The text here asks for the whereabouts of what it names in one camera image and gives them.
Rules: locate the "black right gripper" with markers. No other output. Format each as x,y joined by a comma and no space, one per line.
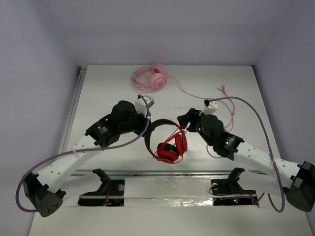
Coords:
193,115

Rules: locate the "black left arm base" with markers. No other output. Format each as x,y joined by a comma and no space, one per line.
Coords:
109,194

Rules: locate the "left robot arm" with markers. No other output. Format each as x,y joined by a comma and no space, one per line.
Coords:
125,124

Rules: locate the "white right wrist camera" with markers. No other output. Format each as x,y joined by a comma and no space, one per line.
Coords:
210,107

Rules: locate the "silver foil tape strip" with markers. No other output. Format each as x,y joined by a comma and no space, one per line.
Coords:
167,192

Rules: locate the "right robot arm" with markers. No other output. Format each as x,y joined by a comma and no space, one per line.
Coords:
294,181

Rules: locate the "pink headphones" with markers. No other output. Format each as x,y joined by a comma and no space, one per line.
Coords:
159,79

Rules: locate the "aluminium rail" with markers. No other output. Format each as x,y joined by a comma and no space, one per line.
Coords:
163,173

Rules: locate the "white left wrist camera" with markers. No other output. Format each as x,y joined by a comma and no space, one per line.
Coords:
141,104

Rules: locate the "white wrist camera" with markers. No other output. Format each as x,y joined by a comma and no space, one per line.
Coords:
141,104
210,107

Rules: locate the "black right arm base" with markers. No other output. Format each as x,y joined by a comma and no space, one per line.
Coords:
227,192

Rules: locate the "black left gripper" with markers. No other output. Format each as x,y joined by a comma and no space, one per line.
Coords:
144,125

